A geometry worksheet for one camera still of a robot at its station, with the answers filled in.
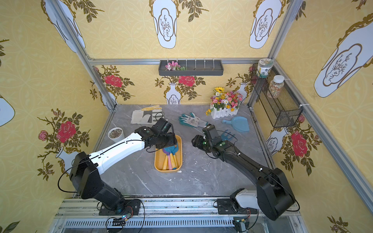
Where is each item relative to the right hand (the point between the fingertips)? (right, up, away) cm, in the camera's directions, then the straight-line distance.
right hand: (197, 139), depth 86 cm
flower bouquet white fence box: (+19, +22, +15) cm, 33 cm away
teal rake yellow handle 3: (+14, +2, -9) cm, 17 cm away
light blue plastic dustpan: (+32, +9, +23) cm, 41 cm away
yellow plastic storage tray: (-24, -12, +6) cm, 28 cm away
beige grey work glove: (-37, +15, +28) cm, 48 cm away
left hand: (-17, 0, -1) cm, 17 cm away
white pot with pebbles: (-53, +2, +9) cm, 54 cm away
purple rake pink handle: (-16, -16, -1) cm, 23 cm away
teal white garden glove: (-3, +11, +24) cm, 27 cm away
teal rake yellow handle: (-19, -16, 0) cm, 25 cm away
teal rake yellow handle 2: (-15, -8, +6) cm, 18 cm away
